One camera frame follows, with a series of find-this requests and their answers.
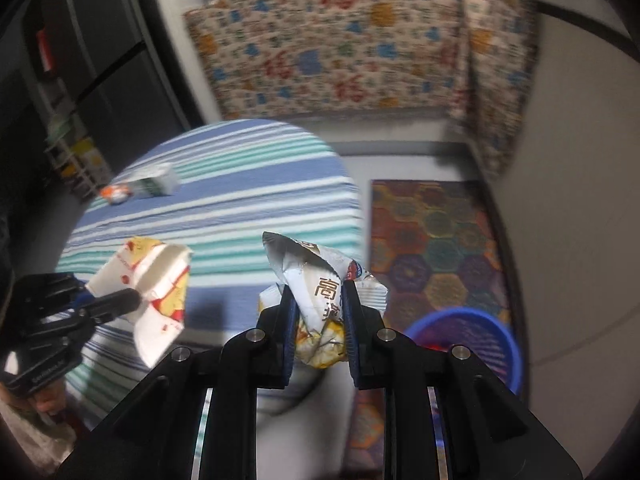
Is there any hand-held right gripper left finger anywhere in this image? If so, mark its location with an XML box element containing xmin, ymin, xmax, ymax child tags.
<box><xmin>54</xmin><ymin>285</ymin><xmax>301</xmax><ymax>480</ymax></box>

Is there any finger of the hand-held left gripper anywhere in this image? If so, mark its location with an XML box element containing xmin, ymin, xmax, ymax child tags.
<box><xmin>74</xmin><ymin>288</ymin><xmax>144</xmax><ymax>329</ymax></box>
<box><xmin>14</xmin><ymin>272</ymin><xmax>90</xmax><ymax>312</ymax></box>

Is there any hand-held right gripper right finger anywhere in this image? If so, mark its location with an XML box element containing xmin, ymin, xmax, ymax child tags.
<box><xmin>341</xmin><ymin>280</ymin><xmax>585</xmax><ymax>480</ymax></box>

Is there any white red yellow paper box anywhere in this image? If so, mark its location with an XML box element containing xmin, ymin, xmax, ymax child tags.
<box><xmin>85</xmin><ymin>237</ymin><xmax>194</xmax><ymax>368</ymax></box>

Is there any white snack wrapper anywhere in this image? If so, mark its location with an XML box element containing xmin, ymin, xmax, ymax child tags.
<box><xmin>257</xmin><ymin>231</ymin><xmax>390</xmax><ymax>371</ymax></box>

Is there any blue plastic basket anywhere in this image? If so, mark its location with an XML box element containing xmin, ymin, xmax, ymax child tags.
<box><xmin>404</xmin><ymin>307</ymin><xmax>524</xmax><ymax>448</ymax></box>

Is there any person's left forearm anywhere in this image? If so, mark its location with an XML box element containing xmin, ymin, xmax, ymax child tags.
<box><xmin>0</xmin><ymin>385</ymin><xmax>77</xmax><ymax>477</ymax></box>

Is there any small orange wrapper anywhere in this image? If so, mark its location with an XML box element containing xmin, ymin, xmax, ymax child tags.
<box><xmin>99</xmin><ymin>184</ymin><xmax>132</xmax><ymax>206</ymax></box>

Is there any clear plastic wrapper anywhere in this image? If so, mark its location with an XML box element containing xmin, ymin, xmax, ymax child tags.
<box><xmin>129</xmin><ymin>162</ymin><xmax>181</xmax><ymax>199</ymax></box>

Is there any colourful hexagon floor mat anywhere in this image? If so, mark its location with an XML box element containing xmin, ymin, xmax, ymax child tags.
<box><xmin>345</xmin><ymin>179</ymin><xmax>512</xmax><ymax>476</ymax></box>

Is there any white storage shelf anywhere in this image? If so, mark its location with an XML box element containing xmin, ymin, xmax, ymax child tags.
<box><xmin>42</xmin><ymin>85</ymin><xmax>114</xmax><ymax>202</ymax></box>

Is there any striped tablecloth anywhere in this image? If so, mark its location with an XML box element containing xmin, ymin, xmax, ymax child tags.
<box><xmin>57</xmin><ymin>119</ymin><xmax>364</xmax><ymax>431</ymax></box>

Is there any dark cabinet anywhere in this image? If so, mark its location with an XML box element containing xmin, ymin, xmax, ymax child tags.
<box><xmin>20</xmin><ymin>0</ymin><xmax>194</xmax><ymax>152</ymax></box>

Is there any printed blanket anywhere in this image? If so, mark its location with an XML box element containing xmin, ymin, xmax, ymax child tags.
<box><xmin>182</xmin><ymin>0</ymin><xmax>544</xmax><ymax>182</ymax></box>

